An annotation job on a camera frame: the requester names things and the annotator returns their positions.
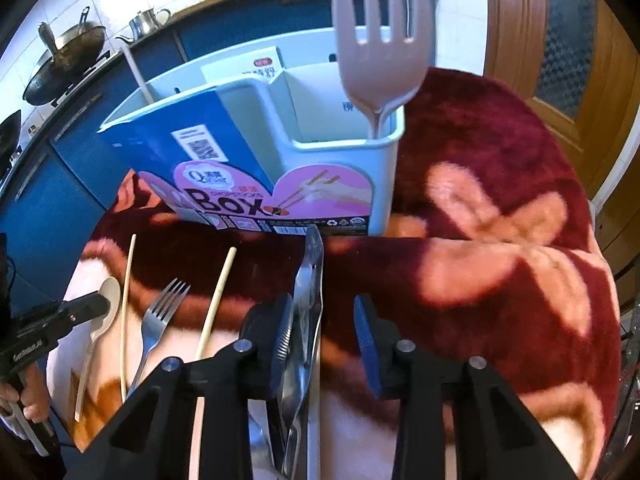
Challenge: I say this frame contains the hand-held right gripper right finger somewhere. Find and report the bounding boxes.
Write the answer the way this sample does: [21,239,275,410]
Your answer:
[352,294,576,480]

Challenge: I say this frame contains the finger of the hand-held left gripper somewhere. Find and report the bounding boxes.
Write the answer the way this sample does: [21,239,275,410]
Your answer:
[55,292,112,332]

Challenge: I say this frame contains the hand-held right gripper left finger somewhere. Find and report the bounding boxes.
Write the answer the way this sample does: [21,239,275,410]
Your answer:
[67,292,296,480]

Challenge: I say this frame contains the white plastic spoon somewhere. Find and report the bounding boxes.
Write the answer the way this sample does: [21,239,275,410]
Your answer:
[74,276,122,423]

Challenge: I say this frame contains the wooden chopstick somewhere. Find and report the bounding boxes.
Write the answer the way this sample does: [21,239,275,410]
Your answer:
[119,233,138,404]
[194,246,238,480]

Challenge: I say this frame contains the metal tongs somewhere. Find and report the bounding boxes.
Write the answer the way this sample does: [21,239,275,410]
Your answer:
[247,225,326,480]

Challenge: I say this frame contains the white plastic fork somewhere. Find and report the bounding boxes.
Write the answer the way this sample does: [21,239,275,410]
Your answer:
[125,278,192,401]

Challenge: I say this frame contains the light blue utensil holder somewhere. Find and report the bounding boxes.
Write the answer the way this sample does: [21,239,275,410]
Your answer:
[97,46,407,238]

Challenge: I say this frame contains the person's left hand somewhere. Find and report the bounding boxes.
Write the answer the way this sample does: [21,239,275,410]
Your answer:
[0,364,52,433]

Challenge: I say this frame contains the red floral blanket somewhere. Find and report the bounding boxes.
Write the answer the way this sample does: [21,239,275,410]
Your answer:
[60,66,623,480]

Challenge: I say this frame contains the gas stove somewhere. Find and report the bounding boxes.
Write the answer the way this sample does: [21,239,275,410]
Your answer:
[0,109,25,178]

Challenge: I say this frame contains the white plastic utensil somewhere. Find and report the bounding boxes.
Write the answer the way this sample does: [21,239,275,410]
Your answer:
[120,42,157,104]

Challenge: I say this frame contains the black wok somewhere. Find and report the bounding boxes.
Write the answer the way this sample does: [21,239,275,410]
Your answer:
[22,20,109,106]

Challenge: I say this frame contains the metal ladle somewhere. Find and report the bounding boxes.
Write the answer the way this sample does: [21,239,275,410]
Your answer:
[38,22,58,57]

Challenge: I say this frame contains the pink plastic fork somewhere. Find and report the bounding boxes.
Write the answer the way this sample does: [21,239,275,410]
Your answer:
[331,0,434,139]

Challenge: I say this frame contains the steel kettle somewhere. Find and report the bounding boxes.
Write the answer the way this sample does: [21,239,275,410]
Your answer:
[115,7,172,45]

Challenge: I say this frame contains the wooden door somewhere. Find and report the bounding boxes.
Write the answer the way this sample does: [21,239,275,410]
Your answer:
[482,0,640,223]

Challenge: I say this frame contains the white power cable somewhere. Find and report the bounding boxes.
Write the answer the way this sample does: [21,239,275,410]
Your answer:
[399,0,419,44]

